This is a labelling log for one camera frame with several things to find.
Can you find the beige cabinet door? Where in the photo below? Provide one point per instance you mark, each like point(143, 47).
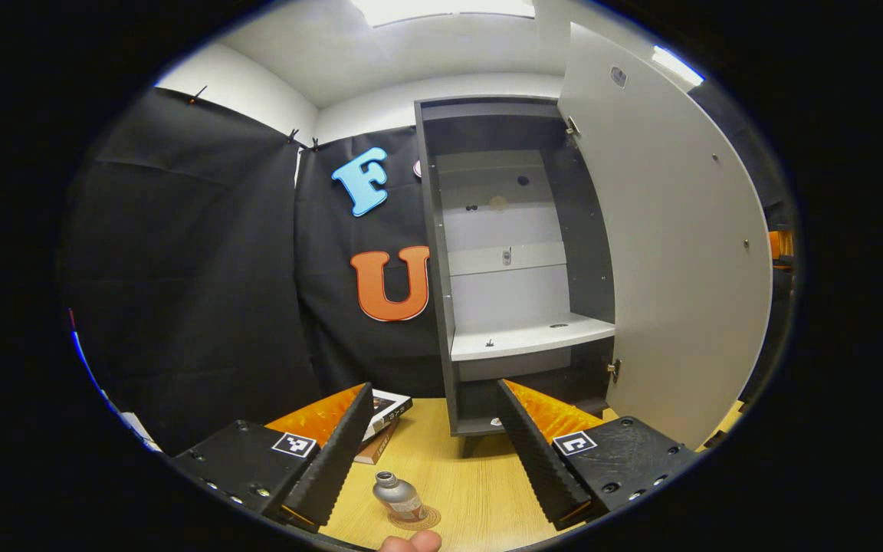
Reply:
point(679, 230)

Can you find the white cover book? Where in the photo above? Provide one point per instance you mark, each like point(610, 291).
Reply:
point(389, 405)

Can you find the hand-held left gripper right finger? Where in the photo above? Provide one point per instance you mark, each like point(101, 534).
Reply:
point(537, 460)

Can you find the dark grey cabinet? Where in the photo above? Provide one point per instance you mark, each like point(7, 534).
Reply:
point(587, 230)

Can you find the silver bottle red label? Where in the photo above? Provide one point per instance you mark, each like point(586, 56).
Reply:
point(399, 494)

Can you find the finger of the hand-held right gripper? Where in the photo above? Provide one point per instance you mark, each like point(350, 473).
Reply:
point(780, 245)

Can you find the metal door hinge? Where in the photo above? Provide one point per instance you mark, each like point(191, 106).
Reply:
point(615, 370)
point(572, 126)

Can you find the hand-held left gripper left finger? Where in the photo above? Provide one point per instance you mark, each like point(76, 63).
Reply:
point(334, 460)

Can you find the brown cover book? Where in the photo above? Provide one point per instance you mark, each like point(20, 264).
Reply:
point(376, 451)

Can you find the round brown coaster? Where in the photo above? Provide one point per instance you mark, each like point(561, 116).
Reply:
point(431, 521)

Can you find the black backdrop cloth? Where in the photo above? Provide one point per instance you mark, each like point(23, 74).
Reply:
point(204, 268)

